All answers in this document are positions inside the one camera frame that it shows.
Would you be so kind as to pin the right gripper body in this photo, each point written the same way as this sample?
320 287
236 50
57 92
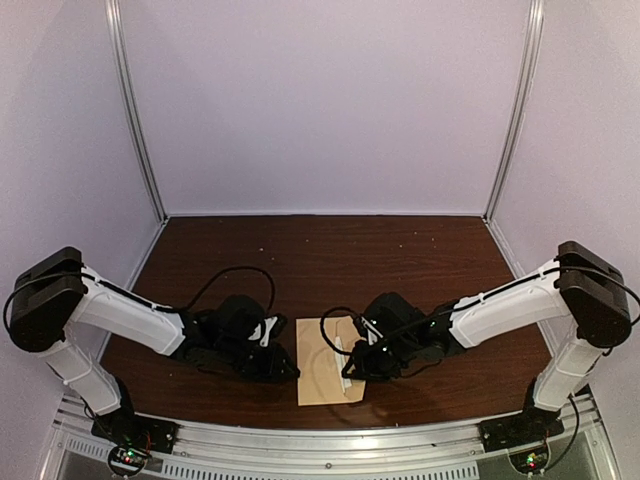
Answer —
380 366

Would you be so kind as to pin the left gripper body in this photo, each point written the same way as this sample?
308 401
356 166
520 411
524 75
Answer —
257 368

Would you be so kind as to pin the letter sheet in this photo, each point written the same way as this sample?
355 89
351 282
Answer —
340 360

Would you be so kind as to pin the brown paper envelope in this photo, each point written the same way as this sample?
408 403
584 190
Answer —
318 383

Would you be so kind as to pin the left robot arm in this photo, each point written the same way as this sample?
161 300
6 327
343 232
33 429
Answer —
61 291

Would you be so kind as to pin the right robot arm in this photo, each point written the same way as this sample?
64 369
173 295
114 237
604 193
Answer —
577 286

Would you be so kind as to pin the left circuit board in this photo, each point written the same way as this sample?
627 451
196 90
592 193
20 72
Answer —
126 461

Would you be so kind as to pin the circuit board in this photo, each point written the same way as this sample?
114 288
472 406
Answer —
126 461
529 462

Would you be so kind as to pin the right circuit board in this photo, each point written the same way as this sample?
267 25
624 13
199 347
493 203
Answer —
529 462

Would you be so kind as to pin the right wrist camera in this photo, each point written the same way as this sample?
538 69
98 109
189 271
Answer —
367 330

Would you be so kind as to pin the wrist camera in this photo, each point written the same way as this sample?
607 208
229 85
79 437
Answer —
268 329
367 330

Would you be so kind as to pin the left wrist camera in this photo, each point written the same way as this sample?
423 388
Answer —
268 329

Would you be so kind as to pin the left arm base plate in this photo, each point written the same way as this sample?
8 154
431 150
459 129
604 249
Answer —
125 428

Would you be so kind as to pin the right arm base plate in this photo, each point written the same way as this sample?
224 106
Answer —
531 425

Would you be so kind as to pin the front aluminium rail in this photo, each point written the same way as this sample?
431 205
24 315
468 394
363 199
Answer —
451 450

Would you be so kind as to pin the right aluminium frame post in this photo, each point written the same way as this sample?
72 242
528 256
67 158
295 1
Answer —
529 61

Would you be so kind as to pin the aluminium frame post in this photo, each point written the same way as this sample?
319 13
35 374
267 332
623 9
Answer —
132 115
529 61

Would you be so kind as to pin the left aluminium frame post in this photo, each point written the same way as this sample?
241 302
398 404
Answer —
132 115

